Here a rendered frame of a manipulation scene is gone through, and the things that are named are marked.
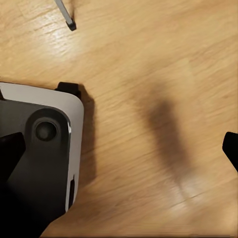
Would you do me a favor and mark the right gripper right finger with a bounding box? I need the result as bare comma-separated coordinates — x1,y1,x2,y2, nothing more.
222,131,238,171

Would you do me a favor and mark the camera tripod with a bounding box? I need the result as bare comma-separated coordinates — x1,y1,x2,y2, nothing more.
55,0,76,31

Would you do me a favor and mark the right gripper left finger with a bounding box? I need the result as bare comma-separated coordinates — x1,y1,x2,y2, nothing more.
0,132,26,191

